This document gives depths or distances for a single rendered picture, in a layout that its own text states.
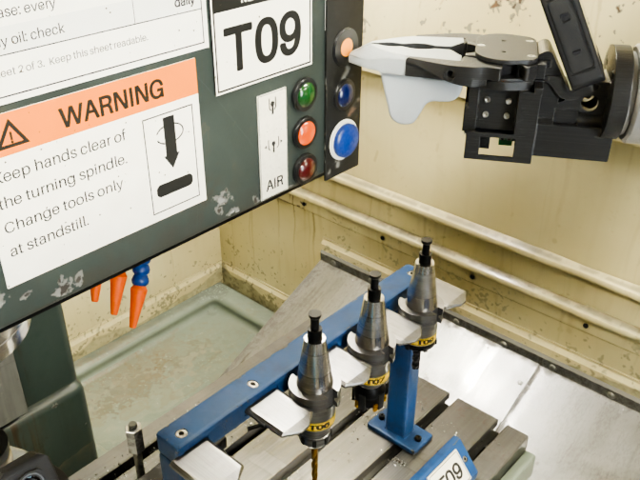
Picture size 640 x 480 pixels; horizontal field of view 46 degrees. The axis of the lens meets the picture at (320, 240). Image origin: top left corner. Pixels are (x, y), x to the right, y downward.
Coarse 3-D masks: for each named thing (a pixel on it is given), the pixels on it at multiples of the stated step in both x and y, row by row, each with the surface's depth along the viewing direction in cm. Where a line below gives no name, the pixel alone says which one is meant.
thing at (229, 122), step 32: (320, 0) 57; (320, 32) 58; (160, 64) 48; (320, 64) 59; (32, 96) 42; (224, 96) 53; (256, 96) 55; (288, 96) 58; (320, 96) 61; (224, 128) 54; (256, 128) 56; (288, 128) 59; (320, 128) 62; (224, 160) 55; (256, 160) 57; (288, 160) 60; (320, 160) 64; (224, 192) 56; (256, 192) 59; (160, 224) 52; (192, 224) 55; (96, 256) 49; (128, 256) 51; (0, 288) 44; (32, 288) 46; (64, 288) 48; (0, 320) 45
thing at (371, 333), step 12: (384, 300) 94; (360, 312) 95; (372, 312) 93; (384, 312) 94; (360, 324) 95; (372, 324) 94; (384, 324) 94; (360, 336) 95; (372, 336) 94; (384, 336) 95; (372, 348) 95
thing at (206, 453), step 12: (204, 444) 83; (180, 456) 81; (192, 456) 81; (204, 456) 81; (216, 456) 81; (228, 456) 81; (180, 468) 80; (192, 468) 80; (204, 468) 80; (216, 468) 80; (228, 468) 80; (240, 468) 80
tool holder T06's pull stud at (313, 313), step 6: (312, 312) 85; (318, 312) 85; (312, 318) 84; (318, 318) 84; (312, 324) 85; (318, 324) 85; (312, 330) 85; (318, 330) 85; (312, 336) 85; (318, 336) 86
